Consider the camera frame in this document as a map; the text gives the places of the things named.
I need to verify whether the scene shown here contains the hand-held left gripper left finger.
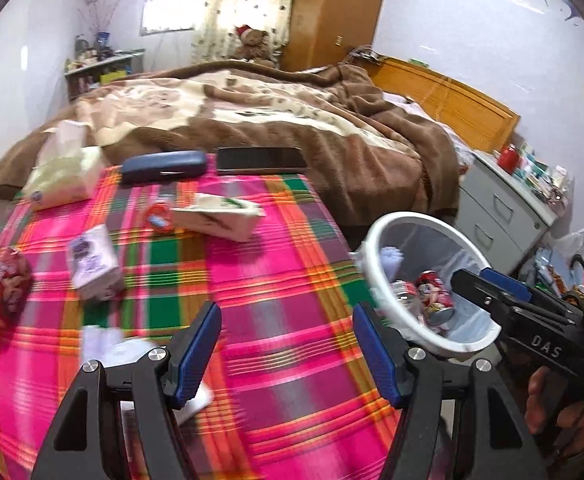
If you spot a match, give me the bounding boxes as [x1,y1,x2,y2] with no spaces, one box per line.
[30,301,223,480]

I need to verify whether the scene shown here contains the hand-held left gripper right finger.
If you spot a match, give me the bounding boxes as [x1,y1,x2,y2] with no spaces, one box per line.
[353,302,553,480]

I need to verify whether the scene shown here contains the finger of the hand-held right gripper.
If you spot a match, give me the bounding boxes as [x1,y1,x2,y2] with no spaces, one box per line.
[479,267,584,319]
[451,268,574,327]

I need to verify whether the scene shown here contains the red drink can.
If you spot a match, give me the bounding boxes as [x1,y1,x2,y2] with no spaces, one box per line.
[416,270,458,329]

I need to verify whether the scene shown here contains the clear bottle with red label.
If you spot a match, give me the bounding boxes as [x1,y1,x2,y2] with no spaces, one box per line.
[389,280,425,322]

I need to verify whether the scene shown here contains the white trash bin with bag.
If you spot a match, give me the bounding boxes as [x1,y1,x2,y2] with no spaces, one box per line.
[361,211,503,357]

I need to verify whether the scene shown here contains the white foam fruit net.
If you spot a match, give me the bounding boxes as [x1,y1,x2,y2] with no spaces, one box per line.
[379,245,405,282]

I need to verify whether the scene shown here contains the person's right hand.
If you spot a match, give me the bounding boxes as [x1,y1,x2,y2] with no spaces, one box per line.
[524,364,584,457]

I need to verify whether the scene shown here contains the plastic bags on floor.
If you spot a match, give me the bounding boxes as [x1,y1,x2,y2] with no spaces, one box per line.
[519,229,584,302]

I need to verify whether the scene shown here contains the grey drawer nightstand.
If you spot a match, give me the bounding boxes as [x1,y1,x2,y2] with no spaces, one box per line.
[456,152,559,274]

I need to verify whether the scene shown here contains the plaid cloth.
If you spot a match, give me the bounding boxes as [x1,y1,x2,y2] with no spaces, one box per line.
[0,162,453,480]

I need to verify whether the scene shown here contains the red jar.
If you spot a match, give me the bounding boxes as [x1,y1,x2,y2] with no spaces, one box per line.
[496,143,518,171]

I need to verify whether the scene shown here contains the small white printed box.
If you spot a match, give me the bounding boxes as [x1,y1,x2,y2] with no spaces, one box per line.
[66,224,125,301]

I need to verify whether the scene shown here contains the cream paper carton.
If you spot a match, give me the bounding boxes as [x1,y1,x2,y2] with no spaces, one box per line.
[170,192,267,241]

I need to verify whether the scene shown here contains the dark blue glasses case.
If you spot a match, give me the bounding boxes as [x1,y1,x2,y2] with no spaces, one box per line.
[120,150,208,185]

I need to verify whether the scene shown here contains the wooden headboard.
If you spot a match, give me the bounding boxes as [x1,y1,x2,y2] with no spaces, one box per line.
[366,56,521,154]

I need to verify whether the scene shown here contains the red snack packet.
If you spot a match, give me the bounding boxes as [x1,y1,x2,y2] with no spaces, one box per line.
[0,245,34,324]

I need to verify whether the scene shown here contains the black smartphone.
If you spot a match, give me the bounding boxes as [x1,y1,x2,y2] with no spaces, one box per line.
[215,146,309,176]

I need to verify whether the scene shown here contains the green white tissue pack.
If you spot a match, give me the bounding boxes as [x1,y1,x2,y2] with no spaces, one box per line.
[22,120,104,211]

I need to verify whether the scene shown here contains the brown printed blanket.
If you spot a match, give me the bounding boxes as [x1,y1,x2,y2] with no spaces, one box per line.
[0,59,460,226]

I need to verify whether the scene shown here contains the cluttered desk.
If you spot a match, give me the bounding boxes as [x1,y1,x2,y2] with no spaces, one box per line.
[64,49,146,102]

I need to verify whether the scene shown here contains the brown teddy bear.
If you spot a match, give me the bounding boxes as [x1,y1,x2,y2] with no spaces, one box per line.
[234,24,279,66]

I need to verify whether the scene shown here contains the wooden wardrobe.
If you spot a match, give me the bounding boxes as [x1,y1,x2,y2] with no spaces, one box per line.
[279,0,392,72]

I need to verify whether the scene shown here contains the small window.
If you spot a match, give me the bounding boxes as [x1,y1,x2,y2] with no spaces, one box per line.
[140,0,203,37]

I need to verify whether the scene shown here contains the vase with dry branches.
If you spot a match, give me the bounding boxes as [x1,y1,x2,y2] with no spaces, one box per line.
[78,0,123,57]

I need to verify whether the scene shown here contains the patterned curtain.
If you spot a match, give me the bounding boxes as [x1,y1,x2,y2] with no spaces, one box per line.
[191,0,299,64]

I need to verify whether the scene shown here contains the blue wall decal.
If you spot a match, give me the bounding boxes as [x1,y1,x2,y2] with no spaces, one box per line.
[523,0,584,97]

